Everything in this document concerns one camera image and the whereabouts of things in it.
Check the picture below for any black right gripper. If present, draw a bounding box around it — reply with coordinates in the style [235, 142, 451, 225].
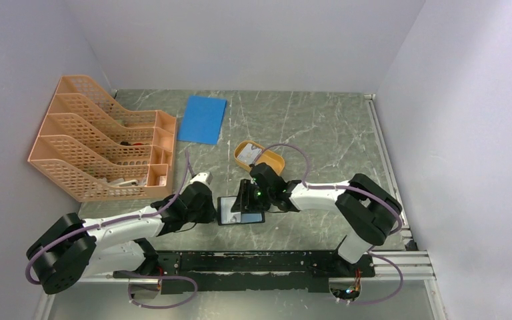
[231, 179, 273, 214]

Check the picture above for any black leather card holder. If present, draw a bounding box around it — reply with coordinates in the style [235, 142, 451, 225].
[216, 196, 265, 226]

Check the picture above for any yellow oval tray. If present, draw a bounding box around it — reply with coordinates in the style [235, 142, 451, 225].
[233, 140, 285, 175]

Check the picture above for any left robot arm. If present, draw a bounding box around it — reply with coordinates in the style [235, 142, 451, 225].
[25, 181, 216, 295]

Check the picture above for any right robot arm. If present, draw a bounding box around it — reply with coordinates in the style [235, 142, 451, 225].
[217, 163, 403, 276]

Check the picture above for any white VIP card stack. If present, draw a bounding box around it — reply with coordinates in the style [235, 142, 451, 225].
[237, 143, 261, 165]

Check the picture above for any blue folder sheet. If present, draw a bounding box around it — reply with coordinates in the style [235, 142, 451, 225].
[177, 95, 227, 145]

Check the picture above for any peach plastic file organizer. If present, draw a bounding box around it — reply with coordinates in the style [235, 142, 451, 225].
[28, 75, 177, 202]

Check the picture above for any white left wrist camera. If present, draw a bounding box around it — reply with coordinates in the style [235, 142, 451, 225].
[189, 171, 213, 186]

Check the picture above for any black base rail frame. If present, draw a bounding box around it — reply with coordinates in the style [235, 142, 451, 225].
[113, 245, 375, 295]

